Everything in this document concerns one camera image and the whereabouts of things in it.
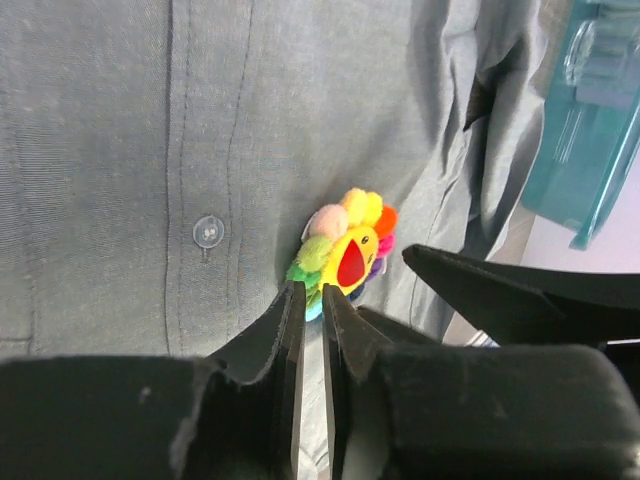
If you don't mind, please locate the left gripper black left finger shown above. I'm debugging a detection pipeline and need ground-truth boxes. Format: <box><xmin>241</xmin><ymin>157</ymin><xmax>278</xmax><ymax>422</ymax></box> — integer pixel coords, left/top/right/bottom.
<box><xmin>1</xmin><ymin>283</ymin><xmax>305</xmax><ymax>479</ymax></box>

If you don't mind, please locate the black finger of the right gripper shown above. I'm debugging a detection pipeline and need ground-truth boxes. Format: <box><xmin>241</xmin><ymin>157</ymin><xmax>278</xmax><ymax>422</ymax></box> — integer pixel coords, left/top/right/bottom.
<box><xmin>403</xmin><ymin>245</ymin><xmax>639</xmax><ymax>345</ymax></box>

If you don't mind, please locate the grey button-up shirt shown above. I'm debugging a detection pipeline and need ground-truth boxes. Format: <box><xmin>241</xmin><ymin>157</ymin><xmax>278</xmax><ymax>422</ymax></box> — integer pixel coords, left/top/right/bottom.
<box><xmin>1</xmin><ymin>1</ymin><xmax>549</xmax><ymax>364</ymax></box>

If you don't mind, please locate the teal plastic tray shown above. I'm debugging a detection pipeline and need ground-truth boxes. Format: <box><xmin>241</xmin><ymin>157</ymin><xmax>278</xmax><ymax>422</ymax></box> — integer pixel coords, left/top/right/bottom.
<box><xmin>521</xmin><ymin>1</ymin><xmax>639</xmax><ymax>250</ymax></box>

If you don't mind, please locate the colourful pompom flower brooch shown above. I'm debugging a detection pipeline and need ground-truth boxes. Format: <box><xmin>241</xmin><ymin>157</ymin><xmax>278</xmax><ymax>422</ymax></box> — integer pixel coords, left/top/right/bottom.
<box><xmin>286</xmin><ymin>188</ymin><xmax>398</xmax><ymax>322</ymax></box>

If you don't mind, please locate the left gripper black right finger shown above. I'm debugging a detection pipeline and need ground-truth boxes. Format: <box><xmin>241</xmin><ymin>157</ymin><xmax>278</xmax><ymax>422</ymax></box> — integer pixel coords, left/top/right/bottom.
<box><xmin>323</xmin><ymin>286</ymin><xmax>639</xmax><ymax>479</ymax></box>

